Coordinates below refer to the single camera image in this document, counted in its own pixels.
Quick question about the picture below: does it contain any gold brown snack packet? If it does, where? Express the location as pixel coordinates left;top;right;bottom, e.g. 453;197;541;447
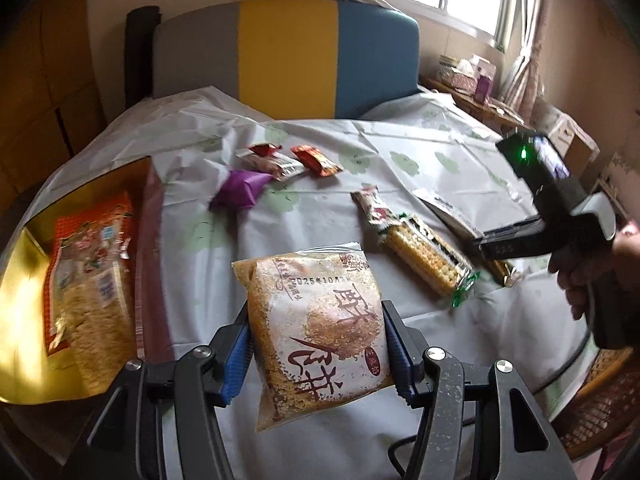
484;260;524;287

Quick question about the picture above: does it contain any sesame cake snack bag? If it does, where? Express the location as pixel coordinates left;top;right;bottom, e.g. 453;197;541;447
232;243;393;431

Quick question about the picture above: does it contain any cracker pack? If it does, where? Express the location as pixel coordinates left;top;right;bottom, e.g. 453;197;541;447
378;214;480;308

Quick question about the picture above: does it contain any purple candy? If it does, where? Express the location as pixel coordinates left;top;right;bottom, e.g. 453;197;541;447
209;170;272;210

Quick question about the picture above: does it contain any white red snack packet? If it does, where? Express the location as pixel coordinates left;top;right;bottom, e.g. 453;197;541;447
235;143;306;182

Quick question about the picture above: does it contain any red orange snack packet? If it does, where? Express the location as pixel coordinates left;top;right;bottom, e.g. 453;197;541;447
291;144;344;178

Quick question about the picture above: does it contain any white black sachet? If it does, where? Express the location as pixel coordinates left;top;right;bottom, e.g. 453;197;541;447
412;188;484;240

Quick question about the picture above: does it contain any right hand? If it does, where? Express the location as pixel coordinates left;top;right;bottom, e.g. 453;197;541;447
548;221;639;320

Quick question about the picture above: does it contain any cardboard box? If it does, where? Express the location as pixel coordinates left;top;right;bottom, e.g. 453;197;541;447
529;99;600;178

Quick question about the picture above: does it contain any wooden side shelf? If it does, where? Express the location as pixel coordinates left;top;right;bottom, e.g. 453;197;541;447
419;76;526;133

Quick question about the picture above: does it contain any large orange snack bag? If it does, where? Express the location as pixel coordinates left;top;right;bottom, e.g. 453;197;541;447
43;191;137;396

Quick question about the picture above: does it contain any white cloud pattern tablecloth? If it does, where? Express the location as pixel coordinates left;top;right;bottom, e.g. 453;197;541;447
11;88;586;479

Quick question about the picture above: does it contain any purple small box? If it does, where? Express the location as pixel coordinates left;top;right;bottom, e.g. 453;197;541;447
473;74;494;105

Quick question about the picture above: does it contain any wicker chair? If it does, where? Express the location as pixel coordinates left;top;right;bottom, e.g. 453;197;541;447
552;347;639;460

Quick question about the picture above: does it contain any tissue box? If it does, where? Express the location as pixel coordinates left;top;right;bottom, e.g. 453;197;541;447
436;55;477;94

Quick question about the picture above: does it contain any gold tin box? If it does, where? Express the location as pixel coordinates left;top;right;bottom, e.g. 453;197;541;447
1;157;145;405

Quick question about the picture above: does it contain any grey yellow blue chair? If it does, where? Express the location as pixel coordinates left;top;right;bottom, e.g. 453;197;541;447
153;0;420;119

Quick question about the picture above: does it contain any black rolled mat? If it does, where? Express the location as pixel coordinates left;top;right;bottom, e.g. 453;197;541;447
124;6;162;108

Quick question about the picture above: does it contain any black cable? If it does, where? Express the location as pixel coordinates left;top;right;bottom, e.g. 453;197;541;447
387;414;476;478

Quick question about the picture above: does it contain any wooden wall cabinet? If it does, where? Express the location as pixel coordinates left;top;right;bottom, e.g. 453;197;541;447
1;0;106;210

